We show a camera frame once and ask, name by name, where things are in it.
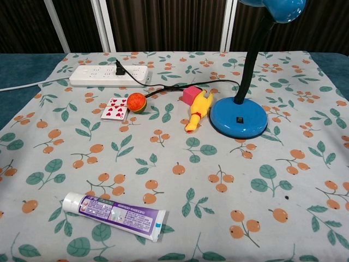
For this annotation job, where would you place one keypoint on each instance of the blue desk lamp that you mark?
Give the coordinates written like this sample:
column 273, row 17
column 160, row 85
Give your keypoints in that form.
column 229, row 114

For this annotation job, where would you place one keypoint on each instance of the floral fruit print tablecloth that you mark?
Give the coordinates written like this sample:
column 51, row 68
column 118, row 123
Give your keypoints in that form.
column 174, row 158

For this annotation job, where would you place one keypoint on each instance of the yellow rubber chicken toy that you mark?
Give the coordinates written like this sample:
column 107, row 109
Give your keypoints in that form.
column 200, row 107

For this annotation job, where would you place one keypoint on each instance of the pink foam cube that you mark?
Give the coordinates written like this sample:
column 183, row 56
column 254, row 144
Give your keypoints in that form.
column 189, row 94

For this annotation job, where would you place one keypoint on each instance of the orange felt ball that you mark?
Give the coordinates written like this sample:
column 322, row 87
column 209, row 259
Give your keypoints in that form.
column 136, row 102

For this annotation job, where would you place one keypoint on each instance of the deck of playing cards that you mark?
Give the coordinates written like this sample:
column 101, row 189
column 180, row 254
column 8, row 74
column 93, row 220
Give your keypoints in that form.
column 113, row 112

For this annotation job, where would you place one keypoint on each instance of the white power strip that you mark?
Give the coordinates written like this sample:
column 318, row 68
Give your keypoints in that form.
column 90, row 77

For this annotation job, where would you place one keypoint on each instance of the purple white toothpaste tube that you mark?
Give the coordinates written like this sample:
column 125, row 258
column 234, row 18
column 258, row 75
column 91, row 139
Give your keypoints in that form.
column 114, row 215

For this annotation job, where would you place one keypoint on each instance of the dark brown curtain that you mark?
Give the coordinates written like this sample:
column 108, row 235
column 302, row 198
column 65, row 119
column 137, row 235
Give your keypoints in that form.
column 169, row 24

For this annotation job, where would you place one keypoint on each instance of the white metal frame post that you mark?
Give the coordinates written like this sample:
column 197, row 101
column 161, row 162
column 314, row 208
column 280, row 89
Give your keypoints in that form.
column 105, row 27
column 57, row 27
column 228, row 27

